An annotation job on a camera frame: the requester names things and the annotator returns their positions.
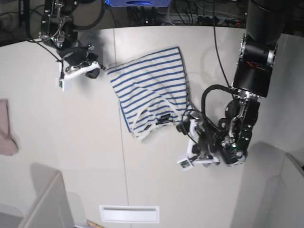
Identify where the grey bin left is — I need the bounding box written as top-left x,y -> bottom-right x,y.
0,171 -> 75,228

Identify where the grey bin right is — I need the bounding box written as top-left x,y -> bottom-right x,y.
230,153 -> 304,228

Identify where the grey bin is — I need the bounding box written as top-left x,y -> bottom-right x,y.
230,153 -> 304,228
0,171 -> 75,228

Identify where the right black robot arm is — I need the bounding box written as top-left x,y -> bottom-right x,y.
38,0 -> 105,81

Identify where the black monitor stand left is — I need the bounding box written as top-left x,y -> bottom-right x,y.
18,0 -> 30,30

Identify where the blue box with oval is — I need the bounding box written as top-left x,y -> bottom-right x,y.
105,0 -> 171,7

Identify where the pink folded cloth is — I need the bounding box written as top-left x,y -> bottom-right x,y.
0,99 -> 18,156

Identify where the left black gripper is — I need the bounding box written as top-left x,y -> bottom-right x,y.
176,117 -> 220,162

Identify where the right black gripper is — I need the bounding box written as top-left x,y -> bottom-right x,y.
58,44 -> 100,79

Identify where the white rectangular slot plate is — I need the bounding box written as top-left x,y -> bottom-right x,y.
99,205 -> 160,224

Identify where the blue white striped T-shirt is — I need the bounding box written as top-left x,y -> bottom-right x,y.
107,47 -> 193,141

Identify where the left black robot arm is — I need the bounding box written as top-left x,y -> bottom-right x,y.
177,0 -> 290,170

